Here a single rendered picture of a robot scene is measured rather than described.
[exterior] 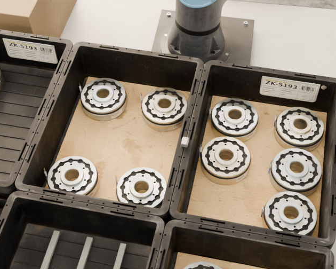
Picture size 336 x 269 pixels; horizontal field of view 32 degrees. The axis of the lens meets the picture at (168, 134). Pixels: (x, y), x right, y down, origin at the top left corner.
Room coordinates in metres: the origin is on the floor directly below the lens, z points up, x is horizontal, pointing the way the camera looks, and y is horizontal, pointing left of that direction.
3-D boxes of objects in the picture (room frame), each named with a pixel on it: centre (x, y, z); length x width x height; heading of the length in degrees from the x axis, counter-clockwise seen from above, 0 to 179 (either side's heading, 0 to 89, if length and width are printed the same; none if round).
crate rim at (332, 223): (0.67, -0.19, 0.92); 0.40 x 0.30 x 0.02; 166
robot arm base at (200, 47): (1.12, -0.08, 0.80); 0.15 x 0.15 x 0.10
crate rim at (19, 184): (0.74, 0.10, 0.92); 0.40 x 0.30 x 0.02; 166
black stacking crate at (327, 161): (0.67, -0.19, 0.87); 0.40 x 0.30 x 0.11; 166
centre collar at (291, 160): (0.65, -0.26, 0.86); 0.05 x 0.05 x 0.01
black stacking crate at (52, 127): (0.74, 0.10, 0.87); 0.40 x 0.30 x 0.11; 166
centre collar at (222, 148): (0.69, -0.12, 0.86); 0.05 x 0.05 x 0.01
